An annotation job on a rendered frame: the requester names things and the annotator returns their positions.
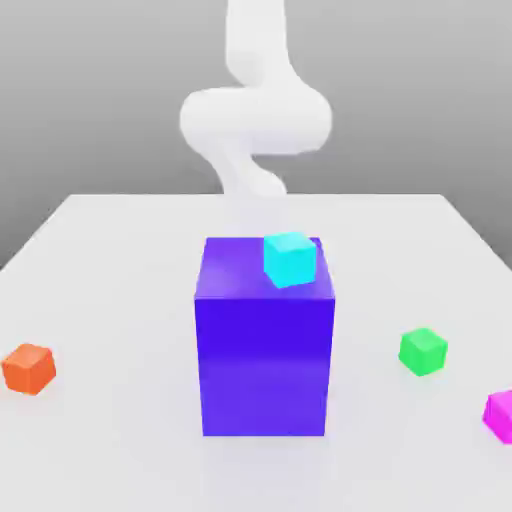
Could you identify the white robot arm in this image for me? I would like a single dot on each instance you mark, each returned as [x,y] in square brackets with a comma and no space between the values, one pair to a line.
[256,116]

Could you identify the small cyan cube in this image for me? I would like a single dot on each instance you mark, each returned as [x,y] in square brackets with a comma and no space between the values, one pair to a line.
[290,260]

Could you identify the small green cube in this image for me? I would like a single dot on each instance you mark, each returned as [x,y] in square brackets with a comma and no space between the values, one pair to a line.
[423,352]

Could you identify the small orange cube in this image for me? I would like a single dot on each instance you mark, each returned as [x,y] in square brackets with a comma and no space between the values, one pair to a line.
[28,370]

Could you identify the small magenta cube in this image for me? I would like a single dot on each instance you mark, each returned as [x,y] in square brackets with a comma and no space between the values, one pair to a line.
[500,416]

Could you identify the large purple box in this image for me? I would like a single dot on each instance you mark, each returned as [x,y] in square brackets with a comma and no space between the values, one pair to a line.
[264,360]

